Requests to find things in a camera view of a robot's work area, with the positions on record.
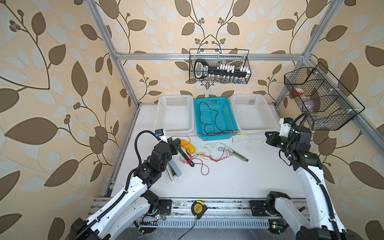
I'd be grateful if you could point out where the green utility knife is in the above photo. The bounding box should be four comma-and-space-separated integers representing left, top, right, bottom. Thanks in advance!
225, 146, 249, 162

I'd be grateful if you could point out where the yellow tape measure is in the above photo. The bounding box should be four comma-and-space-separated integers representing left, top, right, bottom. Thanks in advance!
191, 201, 208, 220

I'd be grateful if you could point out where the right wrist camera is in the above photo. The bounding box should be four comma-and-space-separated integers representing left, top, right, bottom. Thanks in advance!
279, 118, 294, 139

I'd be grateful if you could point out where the right black wire basket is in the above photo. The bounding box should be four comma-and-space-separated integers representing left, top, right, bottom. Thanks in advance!
284, 63, 365, 131

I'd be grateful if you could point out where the back black wire basket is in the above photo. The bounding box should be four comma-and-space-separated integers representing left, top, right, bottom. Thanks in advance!
189, 48, 252, 85

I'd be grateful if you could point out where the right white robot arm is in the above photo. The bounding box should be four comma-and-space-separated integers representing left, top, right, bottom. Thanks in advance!
265, 124, 356, 240

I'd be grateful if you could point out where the left white plastic basket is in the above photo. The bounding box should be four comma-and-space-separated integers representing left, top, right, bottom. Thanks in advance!
154, 95, 195, 133

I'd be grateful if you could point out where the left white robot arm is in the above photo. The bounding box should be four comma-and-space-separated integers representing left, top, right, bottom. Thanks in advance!
68, 140, 173, 240

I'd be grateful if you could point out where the grey blue stapler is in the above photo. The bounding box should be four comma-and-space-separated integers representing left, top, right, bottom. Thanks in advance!
166, 160, 182, 182

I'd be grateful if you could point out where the green pipe wrench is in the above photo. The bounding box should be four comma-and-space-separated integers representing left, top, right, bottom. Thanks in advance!
174, 139, 195, 167

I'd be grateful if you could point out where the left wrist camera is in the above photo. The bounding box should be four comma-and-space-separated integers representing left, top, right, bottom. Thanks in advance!
155, 129, 168, 143

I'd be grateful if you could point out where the white plastic basket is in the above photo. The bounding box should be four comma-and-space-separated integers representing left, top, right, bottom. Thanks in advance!
154, 95, 195, 133
230, 94, 278, 133

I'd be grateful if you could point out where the teal plastic basket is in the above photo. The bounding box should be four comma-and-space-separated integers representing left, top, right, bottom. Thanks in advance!
194, 97, 239, 141

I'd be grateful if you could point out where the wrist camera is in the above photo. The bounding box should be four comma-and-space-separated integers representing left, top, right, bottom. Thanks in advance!
155, 129, 168, 143
279, 118, 294, 139

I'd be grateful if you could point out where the black cable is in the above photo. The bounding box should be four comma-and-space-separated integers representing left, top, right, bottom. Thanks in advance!
199, 101, 236, 136

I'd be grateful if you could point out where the red cable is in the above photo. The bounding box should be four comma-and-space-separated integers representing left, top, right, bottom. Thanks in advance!
170, 131, 242, 177

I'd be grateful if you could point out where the yellow cable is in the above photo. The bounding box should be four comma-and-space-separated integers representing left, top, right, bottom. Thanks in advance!
196, 130, 268, 161

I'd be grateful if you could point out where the black wire basket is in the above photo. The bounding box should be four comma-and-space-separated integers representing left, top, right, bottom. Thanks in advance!
284, 63, 365, 131
189, 48, 252, 85

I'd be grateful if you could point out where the red item in basket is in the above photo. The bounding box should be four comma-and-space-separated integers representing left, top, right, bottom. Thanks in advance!
292, 88, 305, 97

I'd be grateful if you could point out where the aluminium frame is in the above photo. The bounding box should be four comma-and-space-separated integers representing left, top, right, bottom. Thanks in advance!
94, 1, 384, 240

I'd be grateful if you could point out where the right white plastic basket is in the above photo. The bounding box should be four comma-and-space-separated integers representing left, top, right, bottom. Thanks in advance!
230, 94, 278, 133

